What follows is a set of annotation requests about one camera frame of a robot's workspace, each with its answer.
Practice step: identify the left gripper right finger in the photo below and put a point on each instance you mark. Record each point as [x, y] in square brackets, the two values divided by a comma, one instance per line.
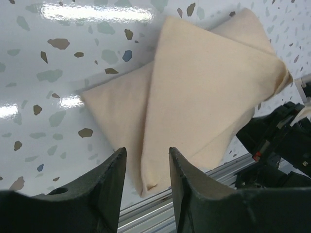
[204, 205]

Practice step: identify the aluminium rail frame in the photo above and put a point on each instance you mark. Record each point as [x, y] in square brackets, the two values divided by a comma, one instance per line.
[156, 214]

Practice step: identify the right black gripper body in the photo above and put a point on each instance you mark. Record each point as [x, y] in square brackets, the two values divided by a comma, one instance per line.
[280, 144]

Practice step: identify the beige cloth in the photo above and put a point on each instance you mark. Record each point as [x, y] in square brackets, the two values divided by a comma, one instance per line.
[201, 88]

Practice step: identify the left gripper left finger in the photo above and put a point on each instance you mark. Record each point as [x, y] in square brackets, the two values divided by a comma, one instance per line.
[89, 204]

